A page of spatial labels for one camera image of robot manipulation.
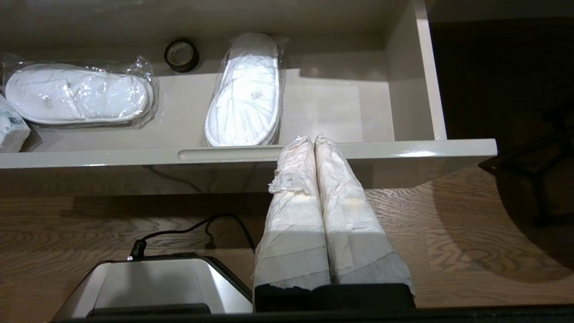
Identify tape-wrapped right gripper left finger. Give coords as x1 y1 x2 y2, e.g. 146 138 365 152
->
252 134 332 288

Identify grey glossy drawer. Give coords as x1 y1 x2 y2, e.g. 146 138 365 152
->
0 0 497 190

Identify black tape roll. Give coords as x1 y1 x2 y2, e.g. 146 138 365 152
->
164 39 200 74

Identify black base cable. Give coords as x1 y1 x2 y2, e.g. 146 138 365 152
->
127 213 257 262

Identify grey glossy low cabinet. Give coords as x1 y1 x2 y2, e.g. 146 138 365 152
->
0 0 424 50

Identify black stand legs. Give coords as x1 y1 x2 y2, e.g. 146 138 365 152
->
477 99 574 227

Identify blue patterned tissue pack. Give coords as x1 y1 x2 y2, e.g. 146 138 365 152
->
0 93 32 154

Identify white slipper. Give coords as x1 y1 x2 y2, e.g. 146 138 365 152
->
0 53 160 131
203 31 288 148

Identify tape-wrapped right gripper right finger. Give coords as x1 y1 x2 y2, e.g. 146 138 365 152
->
313 133 416 297

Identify silver robot base housing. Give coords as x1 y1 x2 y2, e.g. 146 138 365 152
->
52 253 253 321

